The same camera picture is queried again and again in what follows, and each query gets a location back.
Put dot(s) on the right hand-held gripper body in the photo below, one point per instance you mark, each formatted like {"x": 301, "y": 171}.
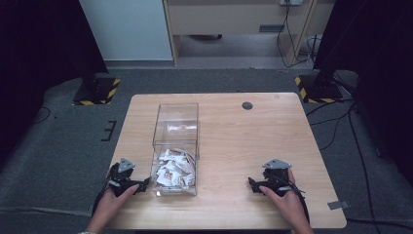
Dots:
{"x": 276, "y": 177}

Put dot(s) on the white power strip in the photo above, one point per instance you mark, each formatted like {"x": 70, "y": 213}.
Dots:
{"x": 291, "y": 2}

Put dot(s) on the clear plastic box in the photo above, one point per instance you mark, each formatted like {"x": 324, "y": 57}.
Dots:
{"x": 177, "y": 146}

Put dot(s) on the pile of white sachets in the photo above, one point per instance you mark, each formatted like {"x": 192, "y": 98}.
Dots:
{"x": 175, "y": 169}

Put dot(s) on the white cabinet panel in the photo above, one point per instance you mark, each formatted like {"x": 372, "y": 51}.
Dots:
{"x": 126, "y": 29}

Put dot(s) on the black curtain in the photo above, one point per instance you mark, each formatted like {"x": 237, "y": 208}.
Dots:
{"x": 383, "y": 65}
{"x": 39, "y": 58}

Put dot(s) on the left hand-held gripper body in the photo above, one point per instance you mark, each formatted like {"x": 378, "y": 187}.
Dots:
{"x": 120, "y": 177}

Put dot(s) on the grey tape piece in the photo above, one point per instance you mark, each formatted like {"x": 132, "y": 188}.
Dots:
{"x": 338, "y": 205}

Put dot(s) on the light wooden desk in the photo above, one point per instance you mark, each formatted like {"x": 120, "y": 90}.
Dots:
{"x": 233, "y": 16}

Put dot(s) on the person's left hand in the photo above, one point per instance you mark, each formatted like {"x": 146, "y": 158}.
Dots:
{"x": 112, "y": 203}

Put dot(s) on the person's right hand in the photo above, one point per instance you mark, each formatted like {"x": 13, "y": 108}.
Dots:
{"x": 287, "y": 203}

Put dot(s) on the black striped stand base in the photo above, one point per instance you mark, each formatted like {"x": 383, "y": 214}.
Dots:
{"x": 319, "y": 91}
{"x": 97, "y": 92}

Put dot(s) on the grey round table grommet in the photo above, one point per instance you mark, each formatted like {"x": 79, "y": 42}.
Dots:
{"x": 247, "y": 105}

